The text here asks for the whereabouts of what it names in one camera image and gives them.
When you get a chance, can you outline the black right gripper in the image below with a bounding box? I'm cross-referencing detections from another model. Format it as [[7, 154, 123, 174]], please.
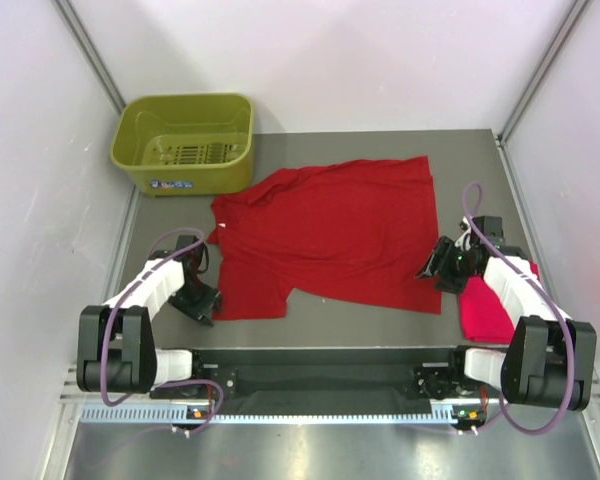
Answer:
[[416, 236, 478, 294]]

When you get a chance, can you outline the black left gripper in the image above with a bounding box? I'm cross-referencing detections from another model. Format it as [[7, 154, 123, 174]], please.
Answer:
[[168, 280, 223, 326]]

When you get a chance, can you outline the red t shirt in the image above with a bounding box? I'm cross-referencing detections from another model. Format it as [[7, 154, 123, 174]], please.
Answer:
[[209, 156, 441, 321]]

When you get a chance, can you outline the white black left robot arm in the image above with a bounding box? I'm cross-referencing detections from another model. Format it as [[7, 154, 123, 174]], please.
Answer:
[[76, 227, 223, 405]]

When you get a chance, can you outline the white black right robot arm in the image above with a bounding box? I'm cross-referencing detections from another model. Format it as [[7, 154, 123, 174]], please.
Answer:
[[417, 216, 597, 411]]

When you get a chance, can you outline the folded pink t shirt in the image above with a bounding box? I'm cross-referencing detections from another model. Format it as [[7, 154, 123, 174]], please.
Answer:
[[458, 257, 548, 345]]

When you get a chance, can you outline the olive green plastic basket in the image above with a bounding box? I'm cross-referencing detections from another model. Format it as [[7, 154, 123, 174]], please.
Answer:
[[110, 93, 255, 197]]

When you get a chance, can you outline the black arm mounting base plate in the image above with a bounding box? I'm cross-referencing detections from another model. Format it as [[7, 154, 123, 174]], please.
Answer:
[[149, 344, 486, 415]]

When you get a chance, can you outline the slotted grey cable duct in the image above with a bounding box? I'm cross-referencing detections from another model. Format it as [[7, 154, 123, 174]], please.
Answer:
[[80, 403, 485, 426]]

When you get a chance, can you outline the aluminium frame rail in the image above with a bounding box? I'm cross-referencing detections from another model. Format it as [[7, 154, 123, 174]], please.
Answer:
[[59, 364, 600, 402]]

